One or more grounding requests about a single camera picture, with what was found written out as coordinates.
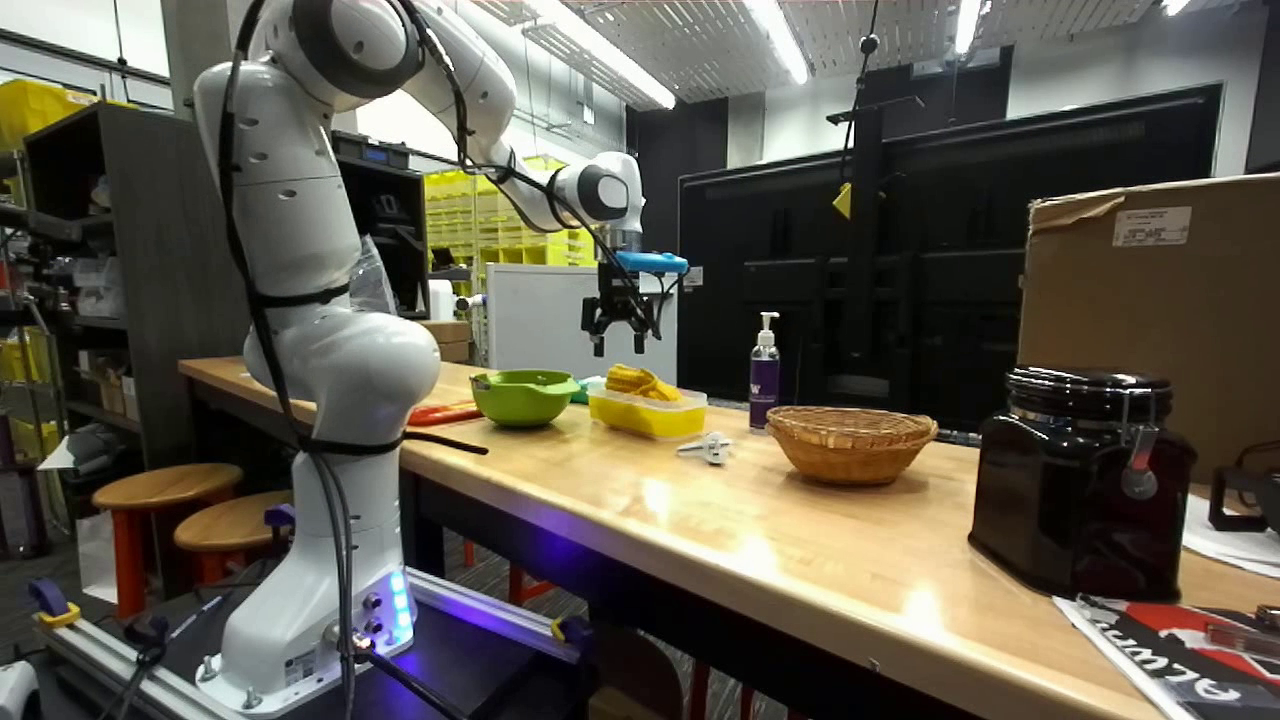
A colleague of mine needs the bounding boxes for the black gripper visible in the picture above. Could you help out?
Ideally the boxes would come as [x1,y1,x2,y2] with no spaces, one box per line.
[580,259,668,358]

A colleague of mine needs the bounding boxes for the yellow plastic container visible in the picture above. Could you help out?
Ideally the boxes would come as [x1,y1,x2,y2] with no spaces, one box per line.
[590,377,712,445]

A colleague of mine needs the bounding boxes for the green bowl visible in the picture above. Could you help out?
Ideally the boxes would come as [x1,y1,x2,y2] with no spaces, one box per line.
[469,369,585,430]

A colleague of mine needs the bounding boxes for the small metal object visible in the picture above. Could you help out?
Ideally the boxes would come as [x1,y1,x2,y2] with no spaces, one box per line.
[674,430,736,472]

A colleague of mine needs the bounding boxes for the purple soap pump bottle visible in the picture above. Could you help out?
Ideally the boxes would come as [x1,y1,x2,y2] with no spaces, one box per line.
[745,309,790,430]

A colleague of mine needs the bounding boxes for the small cardboard box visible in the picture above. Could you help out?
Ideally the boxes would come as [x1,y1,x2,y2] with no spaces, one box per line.
[423,317,481,369]

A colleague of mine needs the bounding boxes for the yellow shelf bins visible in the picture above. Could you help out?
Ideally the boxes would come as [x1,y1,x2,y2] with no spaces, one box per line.
[419,157,605,297]

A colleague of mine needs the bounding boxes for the thin black stick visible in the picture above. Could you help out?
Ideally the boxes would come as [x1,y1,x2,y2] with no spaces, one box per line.
[402,428,491,458]

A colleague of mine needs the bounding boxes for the black stand pole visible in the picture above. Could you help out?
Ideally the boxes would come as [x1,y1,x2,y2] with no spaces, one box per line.
[824,0,902,409]

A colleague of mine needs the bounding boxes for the wicker basket bowl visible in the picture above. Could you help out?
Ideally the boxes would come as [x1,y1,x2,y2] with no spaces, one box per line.
[764,403,942,486]

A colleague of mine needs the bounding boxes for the low wooden stool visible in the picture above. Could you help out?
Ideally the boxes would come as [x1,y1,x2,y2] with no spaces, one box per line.
[174,486,295,591]

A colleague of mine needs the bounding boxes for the dark shelf unit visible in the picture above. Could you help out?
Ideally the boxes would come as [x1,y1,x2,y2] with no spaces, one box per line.
[26,98,253,472]

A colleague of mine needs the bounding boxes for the black glass jar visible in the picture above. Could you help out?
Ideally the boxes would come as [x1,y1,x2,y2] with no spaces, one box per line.
[968,363,1199,602]

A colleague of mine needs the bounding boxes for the tall wooden stool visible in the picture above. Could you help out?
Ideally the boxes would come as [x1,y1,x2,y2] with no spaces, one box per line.
[91,458,247,622]

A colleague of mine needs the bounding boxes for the large cardboard box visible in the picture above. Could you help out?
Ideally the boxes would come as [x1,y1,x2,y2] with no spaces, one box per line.
[1016,172,1280,483]

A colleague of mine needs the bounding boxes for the yellow storage bin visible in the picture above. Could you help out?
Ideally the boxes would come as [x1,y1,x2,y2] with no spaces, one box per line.
[0,74,91,150]

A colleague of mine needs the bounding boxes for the black red magazine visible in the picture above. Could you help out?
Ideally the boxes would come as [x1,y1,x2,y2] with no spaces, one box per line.
[1051,591,1280,720]

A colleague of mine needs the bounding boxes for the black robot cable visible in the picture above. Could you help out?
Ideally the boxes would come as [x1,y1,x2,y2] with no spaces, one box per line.
[217,0,369,720]

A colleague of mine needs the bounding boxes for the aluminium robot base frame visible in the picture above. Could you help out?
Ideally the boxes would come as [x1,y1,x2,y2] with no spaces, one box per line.
[35,562,591,720]

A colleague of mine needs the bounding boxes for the black strap object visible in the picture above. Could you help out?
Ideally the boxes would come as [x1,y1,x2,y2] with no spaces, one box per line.
[1209,436,1280,534]

